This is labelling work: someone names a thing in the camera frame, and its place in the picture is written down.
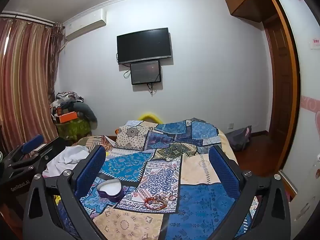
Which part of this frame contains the orange box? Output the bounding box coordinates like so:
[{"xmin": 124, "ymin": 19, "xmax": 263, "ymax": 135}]
[{"xmin": 55, "ymin": 111, "xmax": 77, "ymax": 124}]

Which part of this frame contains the red beaded bracelet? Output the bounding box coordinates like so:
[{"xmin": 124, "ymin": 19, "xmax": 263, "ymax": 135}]
[{"xmin": 144, "ymin": 197, "xmax": 167, "ymax": 211}]

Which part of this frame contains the white air conditioner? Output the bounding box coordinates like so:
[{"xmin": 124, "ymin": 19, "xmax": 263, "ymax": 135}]
[{"xmin": 64, "ymin": 8, "xmax": 107, "ymax": 41}]

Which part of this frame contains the dark backpack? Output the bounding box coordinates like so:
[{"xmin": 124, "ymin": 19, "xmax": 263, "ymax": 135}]
[{"xmin": 226, "ymin": 126, "xmax": 253, "ymax": 152}]

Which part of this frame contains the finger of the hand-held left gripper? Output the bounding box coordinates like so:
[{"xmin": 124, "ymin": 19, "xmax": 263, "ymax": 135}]
[
  {"xmin": 24, "ymin": 136, "xmax": 73, "ymax": 172},
  {"xmin": 4, "ymin": 134, "xmax": 44, "ymax": 167}
]

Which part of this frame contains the brown wooden door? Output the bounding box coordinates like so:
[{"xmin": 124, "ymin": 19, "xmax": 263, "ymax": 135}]
[{"xmin": 261, "ymin": 0, "xmax": 301, "ymax": 188}]

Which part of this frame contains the white cloth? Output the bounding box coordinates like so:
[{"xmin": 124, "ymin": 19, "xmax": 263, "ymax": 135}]
[{"xmin": 42, "ymin": 146, "xmax": 90, "ymax": 178}]

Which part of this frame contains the orange striped fabric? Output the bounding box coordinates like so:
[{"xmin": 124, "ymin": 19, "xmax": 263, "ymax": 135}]
[{"xmin": 72, "ymin": 135, "xmax": 116, "ymax": 153}]

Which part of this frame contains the purple heart-shaped tin box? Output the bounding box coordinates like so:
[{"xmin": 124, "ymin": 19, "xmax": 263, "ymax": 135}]
[{"xmin": 97, "ymin": 179, "xmax": 123, "ymax": 202}]

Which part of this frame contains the yellow rounded object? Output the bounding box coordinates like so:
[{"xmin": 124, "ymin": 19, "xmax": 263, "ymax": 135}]
[{"xmin": 138, "ymin": 113, "xmax": 161, "ymax": 124}]

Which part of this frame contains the white wardrobe sliding door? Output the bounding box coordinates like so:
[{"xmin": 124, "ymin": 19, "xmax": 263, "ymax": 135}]
[{"xmin": 270, "ymin": 0, "xmax": 320, "ymax": 230}]

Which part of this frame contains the striped brown curtain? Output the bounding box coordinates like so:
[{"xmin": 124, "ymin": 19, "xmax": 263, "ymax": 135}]
[{"xmin": 0, "ymin": 17, "xmax": 63, "ymax": 152}]

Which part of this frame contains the green patterned cloth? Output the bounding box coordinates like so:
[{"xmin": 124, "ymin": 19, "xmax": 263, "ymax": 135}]
[{"xmin": 56, "ymin": 120, "xmax": 92, "ymax": 141}]

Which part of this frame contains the patchwork patterned blanket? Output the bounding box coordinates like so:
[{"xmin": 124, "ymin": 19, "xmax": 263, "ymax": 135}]
[{"xmin": 57, "ymin": 117, "xmax": 260, "ymax": 240}]

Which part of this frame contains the black wall television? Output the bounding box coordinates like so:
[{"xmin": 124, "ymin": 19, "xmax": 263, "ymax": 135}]
[{"xmin": 117, "ymin": 28, "xmax": 172, "ymax": 65}]

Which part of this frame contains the small black wall monitor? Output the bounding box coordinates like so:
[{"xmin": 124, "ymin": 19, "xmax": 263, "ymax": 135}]
[{"xmin": 130, "ymin": 60, "xmax": 162, "ymax": 85}]

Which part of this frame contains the pile of clothes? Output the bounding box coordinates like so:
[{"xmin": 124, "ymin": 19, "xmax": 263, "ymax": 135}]
[{"xmin": 49, "ymin": 91, "xmax": 98, "ymax": 130}]

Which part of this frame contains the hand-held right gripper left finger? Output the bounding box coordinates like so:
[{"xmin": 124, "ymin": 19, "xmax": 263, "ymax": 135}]
[{"xmin": 22, "ymin": 145, "xmax": 107, "ymax": 240}]

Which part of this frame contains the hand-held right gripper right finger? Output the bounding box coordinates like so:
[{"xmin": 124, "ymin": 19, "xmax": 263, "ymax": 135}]
[{"xmin": 208, "ymin": 145, "xmax": 292, "ymax": 240}]

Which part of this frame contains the curtain rod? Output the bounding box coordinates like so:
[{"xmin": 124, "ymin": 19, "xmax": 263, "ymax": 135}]
[{"xmin": 0, "ymin": 11, "xmax": 56, "ymax": 27}]

